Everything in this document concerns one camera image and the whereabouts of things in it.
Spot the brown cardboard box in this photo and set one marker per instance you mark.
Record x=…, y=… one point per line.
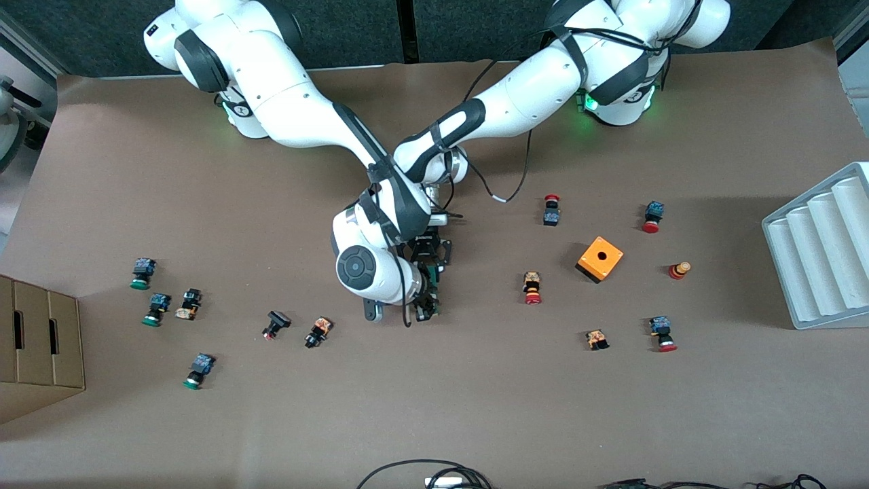
x=41, y=353

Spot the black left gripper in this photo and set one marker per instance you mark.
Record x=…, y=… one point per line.
x=429, y=252

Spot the red mushroom button black block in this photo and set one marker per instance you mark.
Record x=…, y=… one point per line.
x=551, y=216

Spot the red pushbutton blue contact block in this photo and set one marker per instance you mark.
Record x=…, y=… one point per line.
x=653, y=214
x=660, y=327

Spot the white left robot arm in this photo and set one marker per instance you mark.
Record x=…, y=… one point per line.
x=543, y=75

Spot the grey metal frame rail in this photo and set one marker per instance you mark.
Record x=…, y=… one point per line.
x=34, y=47

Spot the black pushbutton orange contact block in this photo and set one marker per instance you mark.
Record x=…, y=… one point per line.
x=319, y=331

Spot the white plug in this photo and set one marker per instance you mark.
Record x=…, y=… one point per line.
x=445, y=483

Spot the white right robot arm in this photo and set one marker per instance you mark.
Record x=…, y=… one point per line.
x=285, y=102

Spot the black flat button red block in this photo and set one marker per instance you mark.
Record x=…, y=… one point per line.
x=277, y=320

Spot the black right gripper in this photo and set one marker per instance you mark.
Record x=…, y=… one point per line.
x=427, y=296

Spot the red yellow emergency stop button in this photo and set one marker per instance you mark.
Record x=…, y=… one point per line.
x=532, y=284

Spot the small red yellow mushroom cap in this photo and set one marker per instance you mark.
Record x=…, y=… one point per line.
x=677, y=272

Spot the orange button enclosure box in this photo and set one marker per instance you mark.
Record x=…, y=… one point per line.
x=607, y=265

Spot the grey ribbed plastic tray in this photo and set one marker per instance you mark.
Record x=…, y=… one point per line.
x=821, y=258

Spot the green pushbutton blue contact block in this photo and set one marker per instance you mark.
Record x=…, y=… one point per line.
x=159, y=304
x=201, y=365
x=144, y=268

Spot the black selector orange contact block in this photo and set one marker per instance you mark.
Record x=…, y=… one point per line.
x=189, y=304

